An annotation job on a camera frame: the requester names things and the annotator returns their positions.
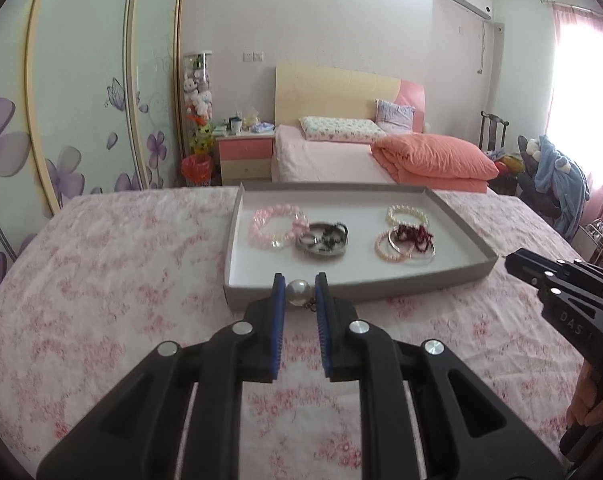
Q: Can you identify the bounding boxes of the colourful toys on chair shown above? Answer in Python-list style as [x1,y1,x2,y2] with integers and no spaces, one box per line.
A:
[491,152,525,178]

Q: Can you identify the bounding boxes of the grey office chair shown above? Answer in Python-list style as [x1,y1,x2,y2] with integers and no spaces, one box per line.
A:
[516,135,572,221]

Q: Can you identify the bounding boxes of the pale pink bead bracelet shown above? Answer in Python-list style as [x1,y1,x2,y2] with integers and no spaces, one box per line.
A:
[248,205,309,250]

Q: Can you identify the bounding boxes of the person's right hand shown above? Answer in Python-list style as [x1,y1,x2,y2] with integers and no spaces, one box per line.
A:
[566,362,603,430]

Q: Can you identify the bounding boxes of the hanging plush toy rack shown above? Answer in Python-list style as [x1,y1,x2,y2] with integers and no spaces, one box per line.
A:
[181,51,214,158]

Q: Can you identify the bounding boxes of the pink pearl bracelet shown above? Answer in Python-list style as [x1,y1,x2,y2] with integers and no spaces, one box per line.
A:
[375,230,415,262]

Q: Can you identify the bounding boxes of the sliding-door wardrobe with purple flowers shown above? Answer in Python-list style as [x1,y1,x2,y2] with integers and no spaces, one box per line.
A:
[0,0,187,311]

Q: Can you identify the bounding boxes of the bed with pink sheet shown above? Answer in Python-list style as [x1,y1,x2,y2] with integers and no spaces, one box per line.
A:
[272,125,397,184]

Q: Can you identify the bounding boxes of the pink curtain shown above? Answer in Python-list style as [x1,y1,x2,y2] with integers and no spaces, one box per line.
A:
[544,2,603,241]

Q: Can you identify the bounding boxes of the dark red bead bracelet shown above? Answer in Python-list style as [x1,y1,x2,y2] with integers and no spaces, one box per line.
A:
[389,224,435,253]

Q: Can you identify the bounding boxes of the silver metal bracelet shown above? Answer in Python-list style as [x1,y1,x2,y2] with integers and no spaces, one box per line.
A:
[295,220,349,259]

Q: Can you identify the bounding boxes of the floral pillow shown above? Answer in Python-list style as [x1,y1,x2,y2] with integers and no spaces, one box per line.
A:
[298,116,387,142]

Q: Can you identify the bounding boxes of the white pearl bracelet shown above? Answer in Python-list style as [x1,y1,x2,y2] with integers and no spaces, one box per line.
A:
[385,203,431,228]

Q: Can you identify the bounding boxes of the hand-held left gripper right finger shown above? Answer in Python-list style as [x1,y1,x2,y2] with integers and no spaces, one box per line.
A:
[315,272,565,480]

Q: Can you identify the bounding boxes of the folded coral quilt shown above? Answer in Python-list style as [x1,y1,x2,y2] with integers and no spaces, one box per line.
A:
[370,133,499,193]

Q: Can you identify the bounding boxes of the large pearl earring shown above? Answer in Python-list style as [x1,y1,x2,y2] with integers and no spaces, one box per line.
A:
[285,279,322,313]

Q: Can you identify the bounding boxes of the red waste basket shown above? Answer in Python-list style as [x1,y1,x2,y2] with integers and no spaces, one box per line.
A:
[181,154,214,188]

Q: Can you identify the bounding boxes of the cream and pink headboard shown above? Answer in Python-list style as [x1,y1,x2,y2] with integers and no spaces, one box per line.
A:
[274,61,426,133]

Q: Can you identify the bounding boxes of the purple pillow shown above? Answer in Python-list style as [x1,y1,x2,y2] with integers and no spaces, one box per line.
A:
[375,99,416,133]

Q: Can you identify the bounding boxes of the pink floral bedspread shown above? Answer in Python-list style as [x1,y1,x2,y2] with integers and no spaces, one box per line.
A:
[0,185,602,480]

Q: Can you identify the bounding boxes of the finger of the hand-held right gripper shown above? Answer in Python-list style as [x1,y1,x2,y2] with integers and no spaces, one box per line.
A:
[507,262,603,311]
[505,248,603,291]

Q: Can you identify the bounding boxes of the blue plush garment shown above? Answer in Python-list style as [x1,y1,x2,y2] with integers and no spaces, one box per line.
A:
[531,134,591,246]

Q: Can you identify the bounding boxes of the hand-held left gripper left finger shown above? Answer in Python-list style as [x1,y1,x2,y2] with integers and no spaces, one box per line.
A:
[36,272,287,480]

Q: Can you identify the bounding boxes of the silver bangle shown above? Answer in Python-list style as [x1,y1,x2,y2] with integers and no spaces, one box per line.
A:
[389,230,437,261]

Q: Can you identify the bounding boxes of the grey cardboard tray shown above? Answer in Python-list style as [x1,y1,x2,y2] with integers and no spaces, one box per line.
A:
[222,182,499,311]

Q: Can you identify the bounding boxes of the dark wooden chair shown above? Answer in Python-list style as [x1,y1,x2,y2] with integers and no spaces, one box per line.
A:
[479,110,509,153]

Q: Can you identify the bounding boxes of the pink and cream nightstand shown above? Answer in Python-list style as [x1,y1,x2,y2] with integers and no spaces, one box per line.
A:
[216,132,274,186]

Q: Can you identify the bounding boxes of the black beaded chain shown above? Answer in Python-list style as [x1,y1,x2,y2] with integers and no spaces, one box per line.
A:
[314,222,347,251]

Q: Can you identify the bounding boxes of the air conditioner cable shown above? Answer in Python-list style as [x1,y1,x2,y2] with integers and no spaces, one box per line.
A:
[476,17,505,76]

